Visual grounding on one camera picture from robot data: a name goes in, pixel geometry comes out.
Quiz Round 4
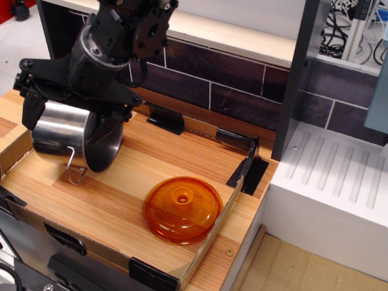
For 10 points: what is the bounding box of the dark shelf frame with tiles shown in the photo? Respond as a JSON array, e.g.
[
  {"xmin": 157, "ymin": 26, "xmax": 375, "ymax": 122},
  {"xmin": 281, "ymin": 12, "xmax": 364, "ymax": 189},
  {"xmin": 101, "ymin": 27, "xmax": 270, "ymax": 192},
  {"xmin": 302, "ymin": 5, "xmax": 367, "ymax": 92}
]
[{"xmin": 35, "ymin": 0, "xmax": 388, "ymax": 161}]

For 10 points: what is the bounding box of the black cables bundle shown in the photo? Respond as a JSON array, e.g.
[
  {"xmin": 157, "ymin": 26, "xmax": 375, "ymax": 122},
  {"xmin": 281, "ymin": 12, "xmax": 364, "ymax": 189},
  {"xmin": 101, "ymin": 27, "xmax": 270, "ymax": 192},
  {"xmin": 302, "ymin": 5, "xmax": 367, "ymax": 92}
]
[{"xmin": 318, "ymin": 0, "xmax": 388, "ymax": 65}]

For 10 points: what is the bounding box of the orange transparent pot lid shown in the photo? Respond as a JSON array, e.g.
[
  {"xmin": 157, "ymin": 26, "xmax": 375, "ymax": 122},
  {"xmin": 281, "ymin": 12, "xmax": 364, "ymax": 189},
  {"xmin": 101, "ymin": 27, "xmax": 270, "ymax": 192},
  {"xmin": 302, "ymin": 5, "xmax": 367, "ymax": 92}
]
[{"xmin": 142, "ymin": 176, "xmax": 223, "ymax": 245}]

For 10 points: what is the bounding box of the black caster wheel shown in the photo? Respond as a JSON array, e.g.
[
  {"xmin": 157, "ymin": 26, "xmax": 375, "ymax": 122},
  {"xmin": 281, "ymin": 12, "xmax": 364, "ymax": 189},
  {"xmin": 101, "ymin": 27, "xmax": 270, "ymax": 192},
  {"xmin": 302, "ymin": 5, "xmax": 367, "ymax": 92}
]
[{"xmin": 10, "ymin": 0, "xmax": 30, "ymax": 21}]

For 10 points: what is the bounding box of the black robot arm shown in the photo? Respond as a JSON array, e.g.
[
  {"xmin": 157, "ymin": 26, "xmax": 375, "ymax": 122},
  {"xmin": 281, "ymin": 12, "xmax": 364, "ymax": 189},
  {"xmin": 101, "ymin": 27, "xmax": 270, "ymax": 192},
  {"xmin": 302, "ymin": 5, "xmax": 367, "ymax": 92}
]
[{"xmin": 14, "ymin": 1, "xmax": 179, "ymax": 132}]

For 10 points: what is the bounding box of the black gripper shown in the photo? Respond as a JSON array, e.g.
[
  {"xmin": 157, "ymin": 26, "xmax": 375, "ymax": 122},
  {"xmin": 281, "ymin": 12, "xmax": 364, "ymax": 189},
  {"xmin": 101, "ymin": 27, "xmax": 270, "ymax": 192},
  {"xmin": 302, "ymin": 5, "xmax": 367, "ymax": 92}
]
[{"xmin": 13, "ymin": 55, "xmax": 142, "ymax": 130}]

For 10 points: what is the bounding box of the brass screw washer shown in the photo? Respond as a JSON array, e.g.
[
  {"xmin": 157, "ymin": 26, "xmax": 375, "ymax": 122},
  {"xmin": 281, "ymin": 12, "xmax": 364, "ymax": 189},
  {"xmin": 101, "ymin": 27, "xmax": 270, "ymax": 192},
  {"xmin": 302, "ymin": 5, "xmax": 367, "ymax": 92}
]
[{"xmin": 225, "ymin": 249, "xmax": 234, "ymax": 256}]

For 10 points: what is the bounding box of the white ridged drain board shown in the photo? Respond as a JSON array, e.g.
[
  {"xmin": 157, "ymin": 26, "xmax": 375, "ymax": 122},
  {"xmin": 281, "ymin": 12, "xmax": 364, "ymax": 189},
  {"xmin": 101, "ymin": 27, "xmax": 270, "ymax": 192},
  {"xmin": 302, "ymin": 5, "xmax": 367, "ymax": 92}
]
[{"xmin": 263, "ymin": 123, "xmax": 387, "ymax": 280}]

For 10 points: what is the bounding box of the stainless steel pot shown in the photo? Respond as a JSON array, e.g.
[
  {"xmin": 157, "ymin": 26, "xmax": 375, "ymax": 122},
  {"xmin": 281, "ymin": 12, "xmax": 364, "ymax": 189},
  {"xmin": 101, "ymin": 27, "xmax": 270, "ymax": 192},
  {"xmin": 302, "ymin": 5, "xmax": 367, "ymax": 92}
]
[{"xmin": 31, "ymin": 101, "xmax": 123, "ymax": 185}]

